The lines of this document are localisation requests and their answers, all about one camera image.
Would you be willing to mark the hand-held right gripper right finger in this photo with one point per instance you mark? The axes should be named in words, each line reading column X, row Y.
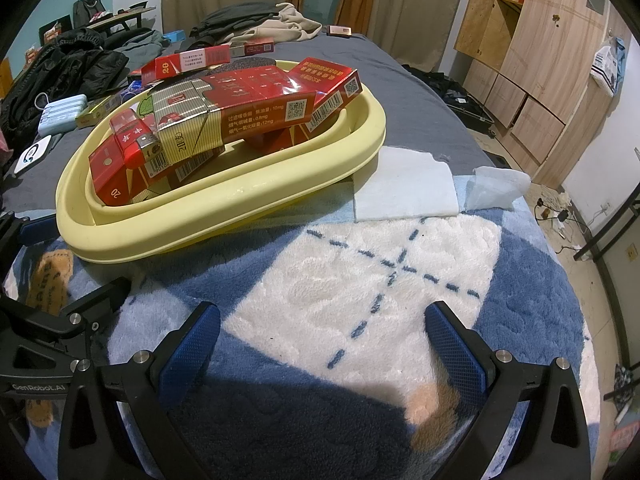
column 452, row 345

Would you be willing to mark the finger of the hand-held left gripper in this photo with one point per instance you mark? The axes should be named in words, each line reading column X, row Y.
column 50, row 325
column 40, row 227

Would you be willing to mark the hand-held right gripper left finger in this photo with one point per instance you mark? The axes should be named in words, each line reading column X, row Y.
column 192, row 350

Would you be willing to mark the red gold-emblem cigarette pack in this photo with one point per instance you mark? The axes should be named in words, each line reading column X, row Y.
column 115, row 180

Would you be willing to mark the yellow collapsible basin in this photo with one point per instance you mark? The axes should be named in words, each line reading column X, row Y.
column 225, row 210

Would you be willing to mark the silver cigarette box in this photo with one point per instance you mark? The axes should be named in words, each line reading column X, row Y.
column 185, row 120

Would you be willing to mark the red white cigarette box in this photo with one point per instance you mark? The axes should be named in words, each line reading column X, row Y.
column 170, row 67

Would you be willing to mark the red cigarette carton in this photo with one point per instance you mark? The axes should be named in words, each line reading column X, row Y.
column 330, row 80
column 260, row 100

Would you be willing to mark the black round sponge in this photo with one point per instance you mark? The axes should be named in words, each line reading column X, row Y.
column 247, row 62

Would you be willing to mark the white cartoon card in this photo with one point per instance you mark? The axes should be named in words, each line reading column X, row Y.
column 32, row 155

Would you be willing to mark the light blue power bank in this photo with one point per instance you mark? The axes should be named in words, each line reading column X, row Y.
column 65, row 112

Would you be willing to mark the checkered blue white blanket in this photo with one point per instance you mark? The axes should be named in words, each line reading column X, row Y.
column 350, row 285

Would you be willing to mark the yellow box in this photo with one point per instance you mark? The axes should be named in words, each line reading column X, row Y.
column 100, row 110

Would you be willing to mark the black jacket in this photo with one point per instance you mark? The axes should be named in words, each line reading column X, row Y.
column 60, row 75

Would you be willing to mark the crumpled white tissue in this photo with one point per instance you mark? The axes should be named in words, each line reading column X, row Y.
column 495, row 185

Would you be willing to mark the light blue cloth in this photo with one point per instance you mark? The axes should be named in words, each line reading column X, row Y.
column 400, row 185

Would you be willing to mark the blue snack wrapper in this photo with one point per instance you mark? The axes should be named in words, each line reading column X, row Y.
column 135, row 85

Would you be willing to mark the black folding table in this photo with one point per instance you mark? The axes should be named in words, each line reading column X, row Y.
column 605, row 231

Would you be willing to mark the grey green clothes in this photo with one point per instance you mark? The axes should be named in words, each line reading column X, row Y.
column 137, row 47

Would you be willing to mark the small lap table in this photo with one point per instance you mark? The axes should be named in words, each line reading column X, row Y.
column 120, row 16

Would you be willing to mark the blue box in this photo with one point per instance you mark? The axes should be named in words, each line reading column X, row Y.
column 174, row 36

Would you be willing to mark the black open case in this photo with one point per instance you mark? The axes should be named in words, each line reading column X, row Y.
column 455, row 100

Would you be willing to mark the grey bed sheet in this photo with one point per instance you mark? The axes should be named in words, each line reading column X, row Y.
column 400, row 100

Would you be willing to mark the small red white pack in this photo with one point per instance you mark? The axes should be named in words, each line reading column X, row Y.
column 255, row 48

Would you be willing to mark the dark green clothes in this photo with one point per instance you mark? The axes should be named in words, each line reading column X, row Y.
column 235, row 17

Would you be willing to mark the wooden wardrobe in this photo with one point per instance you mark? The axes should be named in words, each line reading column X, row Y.
column 540, row 60

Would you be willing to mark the beige clothes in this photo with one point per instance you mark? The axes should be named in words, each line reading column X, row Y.
column 280, row 25

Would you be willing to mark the white hanging plastic bag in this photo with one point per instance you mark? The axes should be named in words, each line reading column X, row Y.
column 607, row 65

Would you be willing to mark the pink box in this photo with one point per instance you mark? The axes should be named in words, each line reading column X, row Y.
column 340, row 30

